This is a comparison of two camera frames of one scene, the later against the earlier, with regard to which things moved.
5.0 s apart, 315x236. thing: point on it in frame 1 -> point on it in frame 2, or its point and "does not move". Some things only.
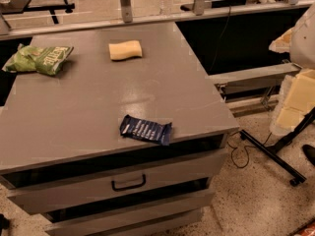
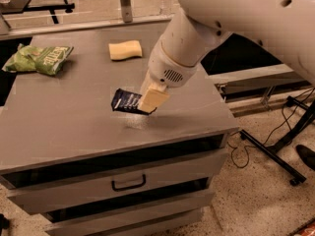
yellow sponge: (125, 50) does not move
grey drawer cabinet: (124, 140) does not move
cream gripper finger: (296, 99) -> (156, 95)
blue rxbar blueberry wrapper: (143, 129) -> (128, 102)
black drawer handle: (129, 187) does not move
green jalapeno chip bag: (46, 60) does not move
